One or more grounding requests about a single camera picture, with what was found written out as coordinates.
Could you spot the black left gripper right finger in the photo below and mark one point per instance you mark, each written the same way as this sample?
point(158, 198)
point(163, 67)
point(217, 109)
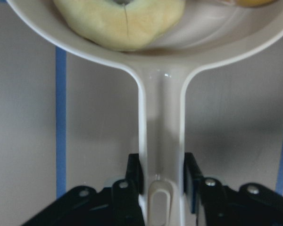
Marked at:
point(215, 204)

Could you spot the brown toy potato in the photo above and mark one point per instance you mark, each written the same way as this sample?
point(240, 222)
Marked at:
point(253, 3)

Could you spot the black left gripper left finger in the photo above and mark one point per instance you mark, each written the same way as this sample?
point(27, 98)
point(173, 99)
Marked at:
point(117, 205)

